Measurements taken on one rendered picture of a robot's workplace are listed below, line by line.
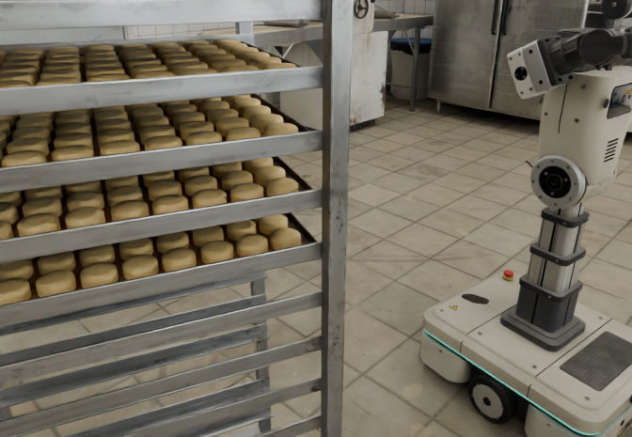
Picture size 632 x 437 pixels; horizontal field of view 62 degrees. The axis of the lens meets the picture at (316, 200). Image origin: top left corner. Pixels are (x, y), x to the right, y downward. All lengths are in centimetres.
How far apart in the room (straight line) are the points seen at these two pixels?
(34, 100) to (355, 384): 158
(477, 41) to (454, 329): 371
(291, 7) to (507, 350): 139
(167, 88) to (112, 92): 6
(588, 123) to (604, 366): 76
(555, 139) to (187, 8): 118
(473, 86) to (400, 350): 354
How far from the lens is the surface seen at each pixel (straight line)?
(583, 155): 160
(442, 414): 195
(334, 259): 81
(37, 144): 80
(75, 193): 88
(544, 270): 182
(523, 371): 179
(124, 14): 67
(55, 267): 86
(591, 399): 176
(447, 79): 542
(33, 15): 67
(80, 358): 83
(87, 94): 68
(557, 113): 160
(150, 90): 68
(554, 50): 142
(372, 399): 196
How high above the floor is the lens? 136
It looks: 24 degrees down
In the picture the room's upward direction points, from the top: straight up
